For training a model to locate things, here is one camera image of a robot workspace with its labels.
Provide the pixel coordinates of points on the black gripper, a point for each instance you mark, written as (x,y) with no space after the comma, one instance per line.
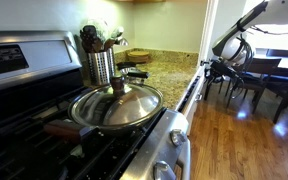
(227,72)

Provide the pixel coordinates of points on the light wood spice drawer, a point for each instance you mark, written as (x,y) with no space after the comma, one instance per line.
(192,96)

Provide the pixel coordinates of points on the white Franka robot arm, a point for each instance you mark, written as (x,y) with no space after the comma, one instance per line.
(284,11)

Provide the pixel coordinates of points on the dark wooden kitchen utensil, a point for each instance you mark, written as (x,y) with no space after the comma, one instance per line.
(90,38)

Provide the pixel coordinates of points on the round steel stove knob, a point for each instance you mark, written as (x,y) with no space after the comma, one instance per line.
(178,136)
(164,170)

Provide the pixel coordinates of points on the steel ladle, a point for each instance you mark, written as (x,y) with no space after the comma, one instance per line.
(120,36)

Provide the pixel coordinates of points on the perforated steel utensil holder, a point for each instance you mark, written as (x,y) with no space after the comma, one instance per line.
(99,68)
(112,61)

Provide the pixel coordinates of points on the stainless steel gas stove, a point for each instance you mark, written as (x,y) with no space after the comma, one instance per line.
(24,156)

